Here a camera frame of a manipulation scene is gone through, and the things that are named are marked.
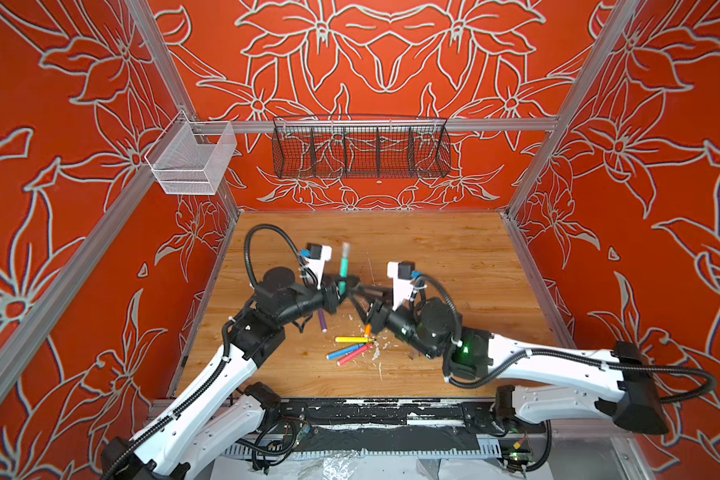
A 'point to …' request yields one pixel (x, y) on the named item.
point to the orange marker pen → (368, 330)
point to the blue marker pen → (344, 351)
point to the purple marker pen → (322, 322)
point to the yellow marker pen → (353, 339)
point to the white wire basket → (191, 157)
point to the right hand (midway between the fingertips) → (347, 291)
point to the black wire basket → (360, 147)
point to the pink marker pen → (355, 355)
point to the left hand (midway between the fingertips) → (357, 281)
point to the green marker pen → (343, 271)
